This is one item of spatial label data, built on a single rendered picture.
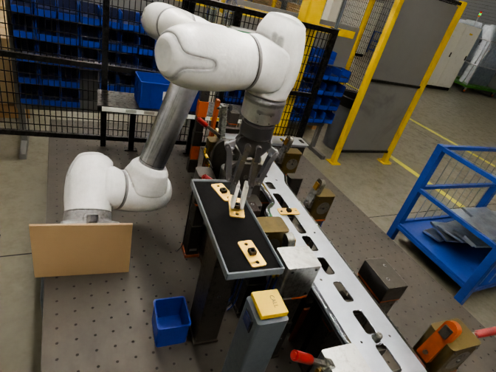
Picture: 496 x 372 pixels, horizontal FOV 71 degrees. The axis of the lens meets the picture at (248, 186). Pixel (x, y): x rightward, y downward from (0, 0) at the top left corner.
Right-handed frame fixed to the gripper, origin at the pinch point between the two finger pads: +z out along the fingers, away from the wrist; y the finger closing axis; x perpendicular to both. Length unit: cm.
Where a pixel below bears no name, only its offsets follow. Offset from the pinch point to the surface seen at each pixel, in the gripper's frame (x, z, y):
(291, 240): 1.0, 13.7, 18.2
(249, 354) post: -30.3, 19.1, 3.9
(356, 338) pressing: -22.0, 23.4, 33.7
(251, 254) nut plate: -13.9, 6.6, 3.1
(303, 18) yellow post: 143, -33, 42
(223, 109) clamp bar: 69, 3, -1
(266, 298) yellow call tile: -25.5, 7.4, 5.3
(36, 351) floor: 32, 123, -67
